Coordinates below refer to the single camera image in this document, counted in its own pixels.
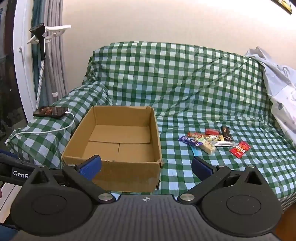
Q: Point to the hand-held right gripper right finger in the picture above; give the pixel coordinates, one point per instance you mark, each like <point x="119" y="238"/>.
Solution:
<point x="201" y="168"/>

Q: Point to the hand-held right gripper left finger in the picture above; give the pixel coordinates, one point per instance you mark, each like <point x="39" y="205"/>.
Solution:
<point x="90" y="167"/>

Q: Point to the light blue stick packet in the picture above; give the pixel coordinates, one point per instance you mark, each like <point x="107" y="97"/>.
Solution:
<point x="195" y="151"/>

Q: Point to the clear packet of white candy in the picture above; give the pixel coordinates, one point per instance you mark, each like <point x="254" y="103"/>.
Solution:
<point x="208" y="147"/>

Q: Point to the purple chocolate packet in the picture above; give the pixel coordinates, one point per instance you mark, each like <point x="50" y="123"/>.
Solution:
<point x="190" y="140"/>

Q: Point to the silver snack packet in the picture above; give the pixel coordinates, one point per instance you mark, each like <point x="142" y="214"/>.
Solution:
<point x="223" y="144"/>

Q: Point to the yellow white snack bar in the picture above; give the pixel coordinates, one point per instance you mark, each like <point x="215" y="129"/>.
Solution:
<point x="214" y="138"/>

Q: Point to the dark brown snack bar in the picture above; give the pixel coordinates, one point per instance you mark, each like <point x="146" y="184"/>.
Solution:
<point x="226" y="134"/>

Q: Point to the square red snack packet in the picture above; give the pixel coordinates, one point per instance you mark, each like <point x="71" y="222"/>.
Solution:
<point x="240" y="150"/>

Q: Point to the brown cardboard box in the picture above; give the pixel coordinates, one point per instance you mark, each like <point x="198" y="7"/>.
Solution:
<point x="134" y="176"/>

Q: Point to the black smartphone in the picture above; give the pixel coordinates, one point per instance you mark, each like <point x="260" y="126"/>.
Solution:
<point x="49" y="111"/>

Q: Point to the green checkered sofa cover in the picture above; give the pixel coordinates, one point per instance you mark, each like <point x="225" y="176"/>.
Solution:
<point x="185" y="81"/>

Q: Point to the grey curtain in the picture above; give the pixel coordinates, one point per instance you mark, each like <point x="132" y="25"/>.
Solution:
<point x="57" y="69"/>

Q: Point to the light grey printed blanket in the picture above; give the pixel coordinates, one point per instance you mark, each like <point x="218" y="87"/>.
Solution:
<point x="282" y="92"/>

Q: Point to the white door frame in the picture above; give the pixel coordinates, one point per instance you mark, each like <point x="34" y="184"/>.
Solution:
<point x="23" y="69"/>

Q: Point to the framed wall picture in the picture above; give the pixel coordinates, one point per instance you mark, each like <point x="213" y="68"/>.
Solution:
<point x="285" y="5"/>

